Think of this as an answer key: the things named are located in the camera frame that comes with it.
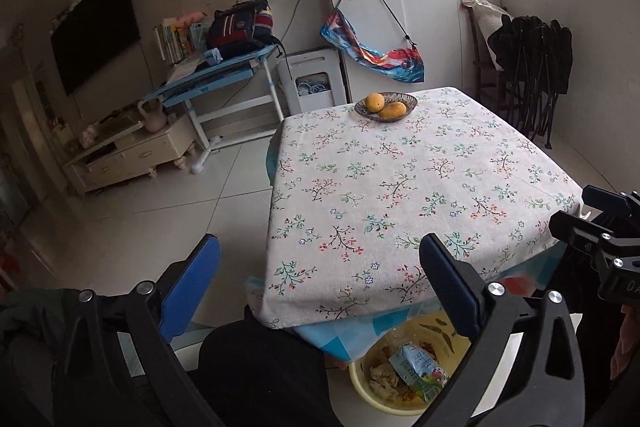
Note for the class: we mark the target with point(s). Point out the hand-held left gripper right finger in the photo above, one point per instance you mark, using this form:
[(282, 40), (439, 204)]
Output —
[(450, 287)]

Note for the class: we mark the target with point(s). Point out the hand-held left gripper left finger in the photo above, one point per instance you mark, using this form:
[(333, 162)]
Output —
[(190, 287)]

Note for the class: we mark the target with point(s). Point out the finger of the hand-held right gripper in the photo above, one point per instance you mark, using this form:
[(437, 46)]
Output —
[(570, 227), (600, 198)]

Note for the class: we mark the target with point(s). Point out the blue milk carton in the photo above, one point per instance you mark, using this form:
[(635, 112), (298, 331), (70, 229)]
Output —
[(415, 364)]

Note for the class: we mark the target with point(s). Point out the white tissue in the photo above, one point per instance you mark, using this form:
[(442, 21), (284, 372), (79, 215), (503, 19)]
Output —
[(382, 377)]

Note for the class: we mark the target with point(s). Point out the yellow plastic basin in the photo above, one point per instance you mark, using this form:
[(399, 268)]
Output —
[(360, 382)]

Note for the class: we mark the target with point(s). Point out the light blue plastic stool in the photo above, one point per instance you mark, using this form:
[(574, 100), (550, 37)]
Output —
[(189, 338)]

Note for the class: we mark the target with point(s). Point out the floral tablecloth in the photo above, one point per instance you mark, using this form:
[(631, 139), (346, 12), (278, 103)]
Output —
[(400, 187)]

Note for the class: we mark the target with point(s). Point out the cream television cabinet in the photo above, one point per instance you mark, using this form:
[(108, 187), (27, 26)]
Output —
[(130, 152)]

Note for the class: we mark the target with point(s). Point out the black folding chairs stack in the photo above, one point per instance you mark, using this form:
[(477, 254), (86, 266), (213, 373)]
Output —
[(530, 57)]

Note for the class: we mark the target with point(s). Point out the dark green jacket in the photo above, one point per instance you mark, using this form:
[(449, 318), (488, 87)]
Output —
[(30, 322)]

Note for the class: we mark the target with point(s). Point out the pink jug vase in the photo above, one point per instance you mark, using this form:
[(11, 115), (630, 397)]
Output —
[(152, 119)]

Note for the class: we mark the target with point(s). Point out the wooden chair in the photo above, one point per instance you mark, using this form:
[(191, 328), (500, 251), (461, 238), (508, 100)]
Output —
[(477, 77)]

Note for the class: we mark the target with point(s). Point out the small pink figurine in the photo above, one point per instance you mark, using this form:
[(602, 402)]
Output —
[(91, 136)]

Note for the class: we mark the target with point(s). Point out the yellow mango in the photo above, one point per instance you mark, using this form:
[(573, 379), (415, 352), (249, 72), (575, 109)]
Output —
[(374, 102), (394, 109)]

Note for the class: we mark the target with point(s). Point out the grey glass fruit plate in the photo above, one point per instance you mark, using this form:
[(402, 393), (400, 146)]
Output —
[(406, 104)]

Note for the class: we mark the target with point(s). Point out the blue study desk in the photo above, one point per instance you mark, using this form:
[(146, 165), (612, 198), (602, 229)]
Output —
[(210, 77)]

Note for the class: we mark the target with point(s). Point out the white tote bag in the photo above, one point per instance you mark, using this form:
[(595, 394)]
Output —
[(482, 22)]

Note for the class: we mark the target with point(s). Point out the white papers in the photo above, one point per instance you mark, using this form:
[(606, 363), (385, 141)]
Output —
[(184, 71)]

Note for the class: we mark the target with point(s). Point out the row of books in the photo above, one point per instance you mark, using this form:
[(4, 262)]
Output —
[(175, 42)]

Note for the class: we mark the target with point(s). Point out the white air purifier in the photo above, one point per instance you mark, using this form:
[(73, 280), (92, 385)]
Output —
[(310, 62)]

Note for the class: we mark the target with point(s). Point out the white cabinet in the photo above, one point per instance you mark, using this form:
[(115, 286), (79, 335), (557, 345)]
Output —
[(430, 7)]

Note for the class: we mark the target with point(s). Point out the dark striped backpack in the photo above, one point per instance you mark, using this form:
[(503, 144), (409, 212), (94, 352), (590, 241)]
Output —
[(237, 27)]

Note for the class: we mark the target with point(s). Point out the pink plush toy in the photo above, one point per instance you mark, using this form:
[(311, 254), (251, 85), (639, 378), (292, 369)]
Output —
[(191, 17)]

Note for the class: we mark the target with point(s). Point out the black television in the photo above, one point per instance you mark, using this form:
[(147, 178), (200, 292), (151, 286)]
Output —
[(95, 32)]

